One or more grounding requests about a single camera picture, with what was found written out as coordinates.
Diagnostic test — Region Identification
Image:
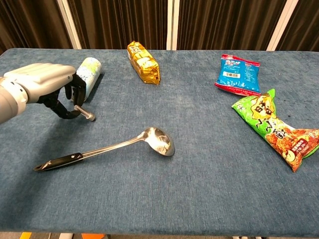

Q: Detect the steel ladle black handle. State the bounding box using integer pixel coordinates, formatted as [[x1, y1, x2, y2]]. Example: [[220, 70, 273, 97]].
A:
[[33, 127, 176, 172]]

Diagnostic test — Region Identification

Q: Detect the blue red snack bag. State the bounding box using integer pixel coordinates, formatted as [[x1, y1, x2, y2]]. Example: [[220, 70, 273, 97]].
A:
[[214, 53, 262, 97]]

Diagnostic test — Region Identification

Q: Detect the gold foil snack pack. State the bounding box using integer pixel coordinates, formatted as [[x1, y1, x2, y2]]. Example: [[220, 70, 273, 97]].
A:
[[127, 40, 160, 86]]

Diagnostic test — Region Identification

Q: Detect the white frame post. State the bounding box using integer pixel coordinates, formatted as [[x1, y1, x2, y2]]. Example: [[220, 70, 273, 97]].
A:
[[56, 0, 83, 50], [166, 0, 180, 51], [267, 0, 300, 51]]

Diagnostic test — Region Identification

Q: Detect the light blue drink can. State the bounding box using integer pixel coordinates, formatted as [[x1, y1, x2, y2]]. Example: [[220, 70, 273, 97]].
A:
[[70, 57, 103, 103]]

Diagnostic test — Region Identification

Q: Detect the small silver bolt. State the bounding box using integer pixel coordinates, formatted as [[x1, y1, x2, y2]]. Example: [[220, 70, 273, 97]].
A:
[[74, 105, 96, 122]]

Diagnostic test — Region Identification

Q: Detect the dark brown curtain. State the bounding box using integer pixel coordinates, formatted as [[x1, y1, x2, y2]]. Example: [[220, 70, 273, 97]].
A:
[[0, 0, 319, 52]]

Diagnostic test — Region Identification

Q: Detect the green orange snack bag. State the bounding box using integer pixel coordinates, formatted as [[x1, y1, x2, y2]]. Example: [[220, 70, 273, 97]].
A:
[[231, 88, 319, 173]]

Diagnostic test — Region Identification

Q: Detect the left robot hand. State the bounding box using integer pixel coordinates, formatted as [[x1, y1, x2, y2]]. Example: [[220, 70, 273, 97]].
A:
[[3, 63, 87, 120]]

